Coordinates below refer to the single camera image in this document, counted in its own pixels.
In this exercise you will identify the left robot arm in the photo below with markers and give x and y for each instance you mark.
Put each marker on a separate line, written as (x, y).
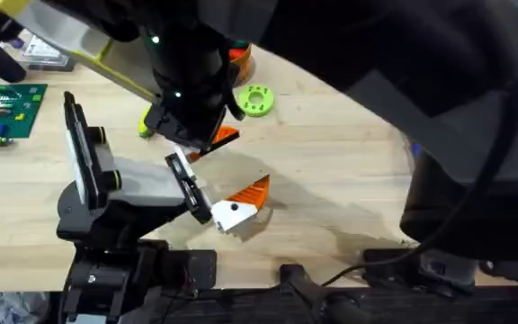
(106, 279)

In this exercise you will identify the clear plastic box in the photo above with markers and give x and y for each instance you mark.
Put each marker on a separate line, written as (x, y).
(43, 51)

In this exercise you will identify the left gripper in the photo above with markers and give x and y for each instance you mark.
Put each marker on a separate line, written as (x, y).
(146, 184)

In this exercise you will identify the green board with toy blocks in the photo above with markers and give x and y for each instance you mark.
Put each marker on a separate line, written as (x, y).
(11, 112)

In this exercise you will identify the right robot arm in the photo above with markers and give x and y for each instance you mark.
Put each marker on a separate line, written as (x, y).
(376, 45)

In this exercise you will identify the orange tub with toys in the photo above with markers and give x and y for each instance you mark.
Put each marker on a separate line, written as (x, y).
(245, 63)

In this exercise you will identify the black upright left wrist plate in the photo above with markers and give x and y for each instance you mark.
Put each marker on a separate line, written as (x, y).
(81, 148)

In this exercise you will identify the yellow-green toy vegetable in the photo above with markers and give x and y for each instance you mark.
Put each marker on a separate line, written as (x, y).
(144, 126)

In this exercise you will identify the green disc with holes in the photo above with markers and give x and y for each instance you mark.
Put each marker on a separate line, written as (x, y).
(263, 101)

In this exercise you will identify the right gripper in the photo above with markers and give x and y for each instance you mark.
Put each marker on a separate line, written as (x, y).
(191, 76)

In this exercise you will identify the white plastic bag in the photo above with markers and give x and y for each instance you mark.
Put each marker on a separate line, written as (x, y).
(11, 308)

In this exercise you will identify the black rail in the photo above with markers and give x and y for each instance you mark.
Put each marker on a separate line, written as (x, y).
(421, 310)

